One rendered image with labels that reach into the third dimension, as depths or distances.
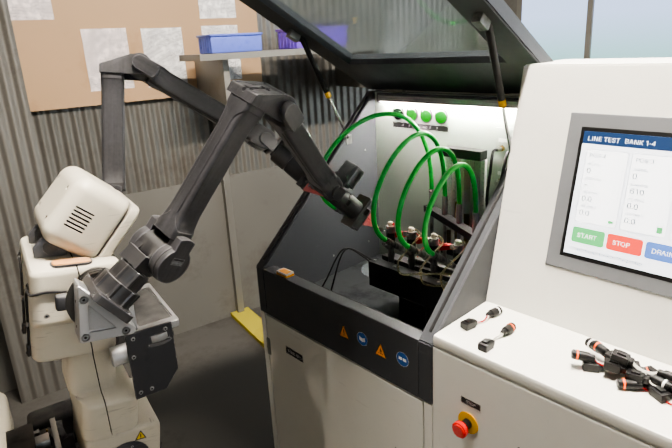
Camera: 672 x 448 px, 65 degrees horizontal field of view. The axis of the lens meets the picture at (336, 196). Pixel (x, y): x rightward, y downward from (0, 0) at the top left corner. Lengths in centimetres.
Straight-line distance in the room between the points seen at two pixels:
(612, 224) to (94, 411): 118
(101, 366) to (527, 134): 111
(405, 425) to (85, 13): 235
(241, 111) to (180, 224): 25
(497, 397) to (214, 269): 239
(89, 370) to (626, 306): 116
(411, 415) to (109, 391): 71
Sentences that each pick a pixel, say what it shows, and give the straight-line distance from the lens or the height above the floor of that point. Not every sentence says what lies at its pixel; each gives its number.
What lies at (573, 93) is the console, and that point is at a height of 149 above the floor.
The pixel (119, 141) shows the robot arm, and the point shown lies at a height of 141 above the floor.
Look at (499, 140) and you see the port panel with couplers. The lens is 165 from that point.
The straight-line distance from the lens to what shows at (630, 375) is 117.
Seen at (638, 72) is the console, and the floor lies 153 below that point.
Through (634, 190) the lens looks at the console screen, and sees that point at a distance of 125.
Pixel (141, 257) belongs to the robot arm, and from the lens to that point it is 109.
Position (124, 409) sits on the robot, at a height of 86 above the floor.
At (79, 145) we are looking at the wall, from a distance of 300.
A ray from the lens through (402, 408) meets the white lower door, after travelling 145.
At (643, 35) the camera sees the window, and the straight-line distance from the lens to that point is 365.
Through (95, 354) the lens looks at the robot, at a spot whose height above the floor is 99.
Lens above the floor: 162
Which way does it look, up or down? 16 degrees down
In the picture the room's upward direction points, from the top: 3 degrees counter-clockwise
